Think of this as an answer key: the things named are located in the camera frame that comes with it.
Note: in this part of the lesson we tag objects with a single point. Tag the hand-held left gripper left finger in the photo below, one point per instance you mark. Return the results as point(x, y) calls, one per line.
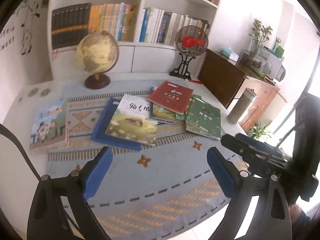
point(97, 175)

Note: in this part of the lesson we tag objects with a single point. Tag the dark blue book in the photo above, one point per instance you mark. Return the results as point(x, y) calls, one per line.
point(102, 127)

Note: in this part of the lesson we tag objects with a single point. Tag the row of white blue books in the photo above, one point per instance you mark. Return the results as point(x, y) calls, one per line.
point(165, 27)

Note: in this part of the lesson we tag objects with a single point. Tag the green insect book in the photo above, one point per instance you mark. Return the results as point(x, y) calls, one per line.
point(203, 120)

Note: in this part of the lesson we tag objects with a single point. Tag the white bookshelf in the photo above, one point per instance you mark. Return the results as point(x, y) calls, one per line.
point(135, 55)

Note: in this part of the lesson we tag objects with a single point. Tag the yellow globe on wooden base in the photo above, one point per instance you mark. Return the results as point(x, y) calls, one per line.
point(96, 52)

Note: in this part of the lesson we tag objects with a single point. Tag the row of black books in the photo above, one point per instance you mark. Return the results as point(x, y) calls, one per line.
point(70, 25)

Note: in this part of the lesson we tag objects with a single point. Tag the green leafy book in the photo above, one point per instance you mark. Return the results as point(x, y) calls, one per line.
point(193, 100)

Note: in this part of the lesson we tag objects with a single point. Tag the children cover book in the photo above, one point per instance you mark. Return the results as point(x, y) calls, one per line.
point(47, 127)

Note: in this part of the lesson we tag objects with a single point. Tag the round embroidered fan ornament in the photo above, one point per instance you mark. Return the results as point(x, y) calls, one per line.
point(191, 41)

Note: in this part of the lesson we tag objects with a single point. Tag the white green carton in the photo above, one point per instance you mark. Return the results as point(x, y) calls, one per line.
point(268, 61)

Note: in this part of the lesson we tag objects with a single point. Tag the row of orange books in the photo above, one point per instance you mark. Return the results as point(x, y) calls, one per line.
point(112, 21)

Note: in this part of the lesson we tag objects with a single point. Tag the dark brown cabinet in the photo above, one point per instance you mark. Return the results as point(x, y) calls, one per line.
point(217, 80)

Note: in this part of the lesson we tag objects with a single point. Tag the pale rabbit cover book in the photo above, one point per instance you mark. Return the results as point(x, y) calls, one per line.
point(132, 125)

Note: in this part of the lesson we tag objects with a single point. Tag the red book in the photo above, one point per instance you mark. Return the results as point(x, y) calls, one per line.
point(171, 97)

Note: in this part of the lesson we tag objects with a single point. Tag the blue patterned woven mat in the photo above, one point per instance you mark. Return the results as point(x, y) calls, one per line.
point(150, 180)

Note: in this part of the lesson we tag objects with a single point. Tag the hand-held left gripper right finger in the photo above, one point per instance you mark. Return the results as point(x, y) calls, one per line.
point(222, 175)

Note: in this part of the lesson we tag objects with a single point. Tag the grey thermos flask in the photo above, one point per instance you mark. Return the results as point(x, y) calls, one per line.
point(241, 106)

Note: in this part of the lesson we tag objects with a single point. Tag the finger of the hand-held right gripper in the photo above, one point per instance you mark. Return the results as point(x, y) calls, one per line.
point(252, 157)
point(260, 143)

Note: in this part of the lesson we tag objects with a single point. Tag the green plant in vase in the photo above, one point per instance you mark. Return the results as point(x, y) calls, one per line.
point(260, 37)

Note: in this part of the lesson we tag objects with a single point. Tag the dark chair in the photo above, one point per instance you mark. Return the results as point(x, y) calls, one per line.
point(307, 120)

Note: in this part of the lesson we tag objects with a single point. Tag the small green box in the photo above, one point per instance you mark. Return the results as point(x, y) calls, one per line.
point(279, 48)

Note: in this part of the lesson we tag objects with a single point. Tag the person's right forearm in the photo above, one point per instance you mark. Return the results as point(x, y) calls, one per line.
point(298, 215)

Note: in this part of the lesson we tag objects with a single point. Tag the potted leafy plant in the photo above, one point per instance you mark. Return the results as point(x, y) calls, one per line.
point(260, 131)

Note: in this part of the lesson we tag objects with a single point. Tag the painted landscape cover book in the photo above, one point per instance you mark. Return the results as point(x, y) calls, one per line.
point(166, 116)

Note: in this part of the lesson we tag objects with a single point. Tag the light wooden cabinet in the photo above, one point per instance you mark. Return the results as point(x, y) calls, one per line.
point(260, 97)

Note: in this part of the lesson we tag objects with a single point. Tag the blue tissue box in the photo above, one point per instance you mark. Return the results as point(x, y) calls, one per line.
point(228, 53)

